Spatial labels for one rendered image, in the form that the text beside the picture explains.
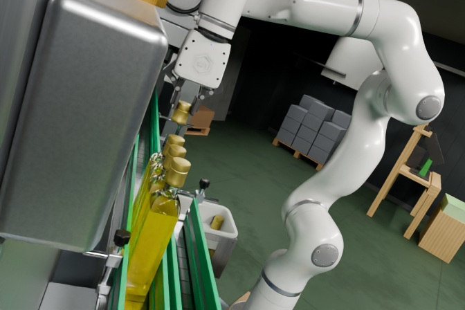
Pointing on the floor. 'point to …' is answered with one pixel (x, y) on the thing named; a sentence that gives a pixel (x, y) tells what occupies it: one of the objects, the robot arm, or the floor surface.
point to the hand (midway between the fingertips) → (185, 102)
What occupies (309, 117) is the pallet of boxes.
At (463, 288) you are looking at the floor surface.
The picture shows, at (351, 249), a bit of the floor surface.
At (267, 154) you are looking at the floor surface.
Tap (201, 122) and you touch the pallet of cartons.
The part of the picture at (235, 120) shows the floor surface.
